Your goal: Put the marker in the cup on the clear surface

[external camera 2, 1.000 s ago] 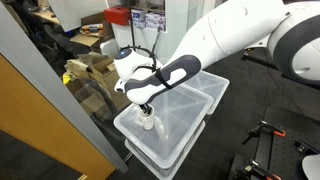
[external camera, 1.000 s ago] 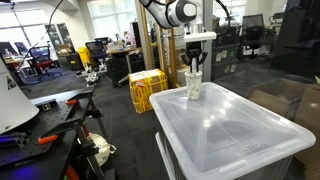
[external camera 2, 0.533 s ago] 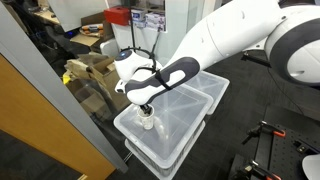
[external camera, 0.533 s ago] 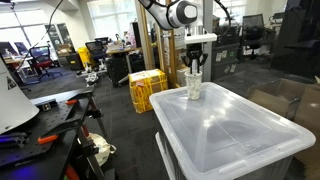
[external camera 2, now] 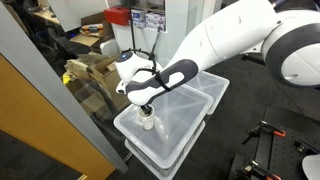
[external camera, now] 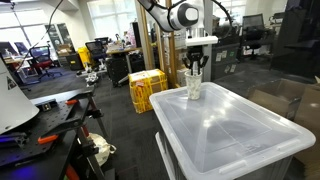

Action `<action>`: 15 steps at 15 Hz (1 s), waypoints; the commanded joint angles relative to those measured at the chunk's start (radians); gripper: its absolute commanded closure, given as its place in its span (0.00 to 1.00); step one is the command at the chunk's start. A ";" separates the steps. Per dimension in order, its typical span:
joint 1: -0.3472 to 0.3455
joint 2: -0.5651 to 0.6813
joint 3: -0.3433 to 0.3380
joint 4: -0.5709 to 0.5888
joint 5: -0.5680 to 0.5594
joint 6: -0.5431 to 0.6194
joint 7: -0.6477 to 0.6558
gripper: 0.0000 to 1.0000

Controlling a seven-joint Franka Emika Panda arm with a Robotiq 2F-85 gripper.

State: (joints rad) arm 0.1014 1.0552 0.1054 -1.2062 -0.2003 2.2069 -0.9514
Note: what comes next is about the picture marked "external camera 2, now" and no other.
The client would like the grey partition post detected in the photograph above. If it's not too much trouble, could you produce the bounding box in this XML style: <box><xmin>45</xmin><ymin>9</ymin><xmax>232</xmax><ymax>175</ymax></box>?
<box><xmin>0</xmin><ymin>2</ymin><xmax>130</xmax><ymax>174</ymax></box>

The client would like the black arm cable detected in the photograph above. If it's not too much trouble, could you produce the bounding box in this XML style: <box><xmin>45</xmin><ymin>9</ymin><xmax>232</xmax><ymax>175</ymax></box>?
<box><xmin>121</xmin><ymin>48</ymin><xmax>173</xmax><ymax>93</ymax></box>

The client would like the black perforated table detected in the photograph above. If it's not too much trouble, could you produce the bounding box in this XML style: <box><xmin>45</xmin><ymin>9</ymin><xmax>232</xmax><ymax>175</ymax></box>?
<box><xmin>228</xmin><ymin>105</ymin><xmax>320</xmax><ymax>180</ymax></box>

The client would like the thin black pole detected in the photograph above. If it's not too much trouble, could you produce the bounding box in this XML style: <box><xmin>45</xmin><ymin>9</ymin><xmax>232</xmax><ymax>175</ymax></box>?
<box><xmin>128</xmin><ymin>0</ymin><xmax>137</xmax><ymax>52</ymax></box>

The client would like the flattened brown cardboard box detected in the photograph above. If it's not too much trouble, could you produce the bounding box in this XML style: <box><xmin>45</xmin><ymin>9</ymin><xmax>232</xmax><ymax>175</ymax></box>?
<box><xmin>64</xmin><ymin>59</ymin><xmax>113</xmax><ymax>122</ymax></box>

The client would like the small yellow object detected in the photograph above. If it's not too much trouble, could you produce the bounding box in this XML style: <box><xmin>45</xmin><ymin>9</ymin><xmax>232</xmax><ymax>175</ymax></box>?
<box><xmin>62</xmin><ymin>73</ymin><xmax>72</xmax><ymax>85</ymax></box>

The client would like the red box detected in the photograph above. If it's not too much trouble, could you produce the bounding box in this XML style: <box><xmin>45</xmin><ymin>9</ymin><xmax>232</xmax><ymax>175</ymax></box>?
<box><xmin>103</xmin><ymin>5</ymin><xmax>132</xmax><ymax>27</ymax></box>

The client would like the orange wooden door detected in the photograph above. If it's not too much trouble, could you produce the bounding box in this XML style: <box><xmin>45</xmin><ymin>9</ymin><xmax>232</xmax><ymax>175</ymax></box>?
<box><xmin>0</xmin><ymin>54</ymin><xmax>117</xmax><ymax>180</ymax></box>

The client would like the white board panel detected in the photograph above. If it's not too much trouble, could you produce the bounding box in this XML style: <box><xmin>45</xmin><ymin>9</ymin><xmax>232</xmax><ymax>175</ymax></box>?
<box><xmin>46</xmin><ymin>0</ymin><xmax>110</xmax><ymax>33</ymax></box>

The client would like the small black labelled box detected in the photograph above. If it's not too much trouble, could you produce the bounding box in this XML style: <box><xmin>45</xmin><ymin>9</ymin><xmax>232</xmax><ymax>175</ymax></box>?
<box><xmin>293</xmin><ymin>139</ymin><xmax>315</xmax><ymax>155</ymax></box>

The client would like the clear plastic bin rear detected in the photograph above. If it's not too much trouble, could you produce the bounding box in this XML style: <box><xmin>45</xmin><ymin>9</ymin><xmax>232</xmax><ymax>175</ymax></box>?
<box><xmin>186</xmin><ymin>69</ymin><xmax>231</xmax><ymax>116</ymax></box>

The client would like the white and blue carton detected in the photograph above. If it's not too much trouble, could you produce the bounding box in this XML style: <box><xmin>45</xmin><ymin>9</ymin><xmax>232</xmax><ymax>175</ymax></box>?
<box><xmin>130</xmin><ymin>8</ymin><xmax>147</xmax><ymax>29</ymax></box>
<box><xmin>145</xmin><ymin>11</ymin><xmax>167</xmax><ymax>33</ymax></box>

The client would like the open brown cardboard box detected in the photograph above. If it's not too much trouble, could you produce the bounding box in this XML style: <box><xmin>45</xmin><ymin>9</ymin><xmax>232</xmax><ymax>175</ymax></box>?
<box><xmin>87</xmin><ymin>55</ymin><xmax>135</xmax><ymax>113</ymax></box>

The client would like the white patterned paper cup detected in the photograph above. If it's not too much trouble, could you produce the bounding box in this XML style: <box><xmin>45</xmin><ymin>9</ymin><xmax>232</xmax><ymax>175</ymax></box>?
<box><xmin>136</xmin><ymin>105</ymin><xmax>156</xmax><ymax>131</ymax></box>

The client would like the clear plastic storage bin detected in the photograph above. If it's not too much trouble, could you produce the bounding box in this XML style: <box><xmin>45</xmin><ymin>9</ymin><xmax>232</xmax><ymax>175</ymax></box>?
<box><xmin>113</xmin><ymin>79</ymin><xmax>214</xmax><ymax>169</ymax></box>

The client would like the orange handled bar clamp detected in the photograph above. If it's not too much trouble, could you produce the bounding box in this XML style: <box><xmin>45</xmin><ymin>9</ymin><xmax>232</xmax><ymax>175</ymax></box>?
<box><xmin>237</xmin><ymin>159</ymin><xmax>284</xmax><ymax>180</ymax></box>
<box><xmin>241</xmin><ymin>120</ymin><xmax>287</xmax><ymax>145</ymax></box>

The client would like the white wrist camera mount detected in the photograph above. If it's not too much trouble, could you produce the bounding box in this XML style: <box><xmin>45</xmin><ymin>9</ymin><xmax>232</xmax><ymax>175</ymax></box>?
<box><xmin>115</xmin><ymin>80</ymin><xmax>130</xmax><ymax>96</ymax></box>

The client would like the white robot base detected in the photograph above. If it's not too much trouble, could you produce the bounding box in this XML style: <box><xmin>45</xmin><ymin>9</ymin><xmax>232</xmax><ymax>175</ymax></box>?
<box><xmin>301</xmin><ymin>153</ymin><xmax>320</xmax><ymax>180</ymax></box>

